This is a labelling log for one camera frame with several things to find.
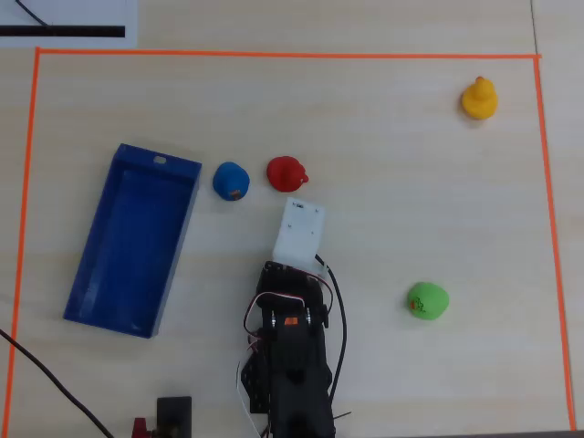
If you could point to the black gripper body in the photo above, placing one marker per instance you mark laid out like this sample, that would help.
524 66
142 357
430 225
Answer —
284 272

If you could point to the red rubber duck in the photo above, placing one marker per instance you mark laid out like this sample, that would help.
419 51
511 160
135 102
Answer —
284 173

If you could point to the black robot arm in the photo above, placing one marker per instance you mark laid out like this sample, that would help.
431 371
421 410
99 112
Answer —
296 365

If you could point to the blue rectangular plastic box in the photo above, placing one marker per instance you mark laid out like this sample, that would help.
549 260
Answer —
132 242

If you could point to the yellow rubber duck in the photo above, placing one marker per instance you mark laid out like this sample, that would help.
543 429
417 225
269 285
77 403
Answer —
478 101

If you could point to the blue toy ball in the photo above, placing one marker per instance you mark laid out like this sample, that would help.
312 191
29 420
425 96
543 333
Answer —
229 179

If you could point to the green toy ball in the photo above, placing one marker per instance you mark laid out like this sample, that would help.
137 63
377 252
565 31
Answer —
429 300

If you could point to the black clamp block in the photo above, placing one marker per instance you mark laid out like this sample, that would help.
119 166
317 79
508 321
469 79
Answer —
173 415

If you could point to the orange tape border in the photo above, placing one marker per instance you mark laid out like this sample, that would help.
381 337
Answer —
274 54

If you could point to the white paper with black bar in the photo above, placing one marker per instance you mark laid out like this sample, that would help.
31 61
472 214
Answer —
68 13

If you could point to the white camera box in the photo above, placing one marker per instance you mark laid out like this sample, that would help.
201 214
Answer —
299 232

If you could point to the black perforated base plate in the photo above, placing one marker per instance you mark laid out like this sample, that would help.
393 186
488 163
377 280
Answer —
253 383

